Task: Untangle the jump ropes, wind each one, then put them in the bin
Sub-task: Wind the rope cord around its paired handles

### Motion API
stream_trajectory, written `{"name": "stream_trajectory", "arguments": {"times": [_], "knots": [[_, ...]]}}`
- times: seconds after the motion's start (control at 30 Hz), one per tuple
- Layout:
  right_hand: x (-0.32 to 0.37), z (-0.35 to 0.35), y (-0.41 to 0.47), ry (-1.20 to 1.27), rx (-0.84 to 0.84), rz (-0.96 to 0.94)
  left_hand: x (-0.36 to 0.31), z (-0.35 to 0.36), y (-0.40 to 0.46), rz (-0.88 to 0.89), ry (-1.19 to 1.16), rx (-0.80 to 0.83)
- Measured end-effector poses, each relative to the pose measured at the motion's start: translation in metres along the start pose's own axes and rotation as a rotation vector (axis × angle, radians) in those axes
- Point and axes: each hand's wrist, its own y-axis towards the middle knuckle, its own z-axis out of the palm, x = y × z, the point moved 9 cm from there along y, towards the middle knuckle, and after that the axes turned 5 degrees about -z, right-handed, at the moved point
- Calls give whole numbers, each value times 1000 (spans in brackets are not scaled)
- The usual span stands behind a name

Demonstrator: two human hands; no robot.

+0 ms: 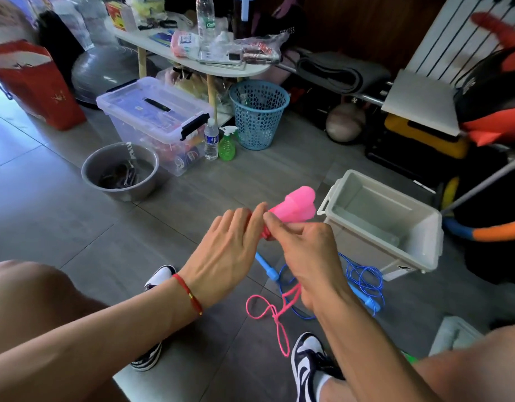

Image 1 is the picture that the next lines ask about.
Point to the white plastic bag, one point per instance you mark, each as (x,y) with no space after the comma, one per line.
(73,21)

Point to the black white left shoe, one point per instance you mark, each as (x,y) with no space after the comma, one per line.
(157,276)

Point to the person's leg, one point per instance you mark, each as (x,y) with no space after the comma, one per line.
(475,364)
(31,305)

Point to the large plastic water bottle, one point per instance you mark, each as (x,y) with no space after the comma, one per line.
(206,14)

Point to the white metal pole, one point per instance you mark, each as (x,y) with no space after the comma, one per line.
(483,181)

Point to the person's left forearm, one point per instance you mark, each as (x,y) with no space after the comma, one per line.
(81,347)

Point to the multicoloured hula hoop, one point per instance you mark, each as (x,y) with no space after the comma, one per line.
(492,230)

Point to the grey exercise ball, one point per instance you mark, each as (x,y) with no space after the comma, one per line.
(102,71)

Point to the person's right leg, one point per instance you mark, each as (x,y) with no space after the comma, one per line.
(475,364)

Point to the person's left leg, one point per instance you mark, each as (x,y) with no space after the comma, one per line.
(31,305)

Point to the clear bin with black latches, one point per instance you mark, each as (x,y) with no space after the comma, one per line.
(144,109)

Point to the green spray bottle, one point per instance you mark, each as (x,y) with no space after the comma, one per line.
(228,146)

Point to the brown ball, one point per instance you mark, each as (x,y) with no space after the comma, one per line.
(345,123)

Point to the blue mesh plastic basket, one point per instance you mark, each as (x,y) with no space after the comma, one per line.
(259,117)

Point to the grey metal basin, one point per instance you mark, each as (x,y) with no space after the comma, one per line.
(94,176)

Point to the person's left hand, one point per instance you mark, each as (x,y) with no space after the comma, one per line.
(224,259)

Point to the person's right hand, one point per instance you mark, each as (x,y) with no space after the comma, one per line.
(312,259)

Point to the white round table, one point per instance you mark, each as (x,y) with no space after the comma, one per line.
(153,42)

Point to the black white right shoe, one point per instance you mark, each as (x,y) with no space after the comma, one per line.
(306,364)

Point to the small plastic water bottle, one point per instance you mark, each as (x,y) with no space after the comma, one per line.
(211,139)

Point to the grey folded mat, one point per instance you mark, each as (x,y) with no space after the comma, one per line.
(341,71)

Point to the red bag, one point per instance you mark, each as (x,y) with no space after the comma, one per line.
(35,83)

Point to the black red inflatable toy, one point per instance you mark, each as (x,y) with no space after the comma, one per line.
(496,96)

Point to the white green pack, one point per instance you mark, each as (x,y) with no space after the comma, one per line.
(148,4)

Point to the white radiator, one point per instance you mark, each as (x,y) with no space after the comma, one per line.
(458,37)

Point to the yellow black case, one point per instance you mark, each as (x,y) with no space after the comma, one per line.
(425,136)

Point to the white blue tumbler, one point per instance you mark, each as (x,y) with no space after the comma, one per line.
(245,4)

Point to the grey flat board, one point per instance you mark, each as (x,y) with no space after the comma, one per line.
(421,100)

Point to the pink white packet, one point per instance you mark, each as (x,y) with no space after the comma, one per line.
(184,44)

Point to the person's right forearm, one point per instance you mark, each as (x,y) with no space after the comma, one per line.
(366,356)

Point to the white plastic bin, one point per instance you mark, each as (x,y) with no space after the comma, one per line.
(383,217)

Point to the white bin lid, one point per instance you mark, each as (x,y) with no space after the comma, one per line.
(454,335)

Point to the clear plastic bag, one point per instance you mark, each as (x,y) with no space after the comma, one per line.
(261,47)

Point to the black white shoe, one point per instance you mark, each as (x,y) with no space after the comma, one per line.
(306,364)
(157,276)

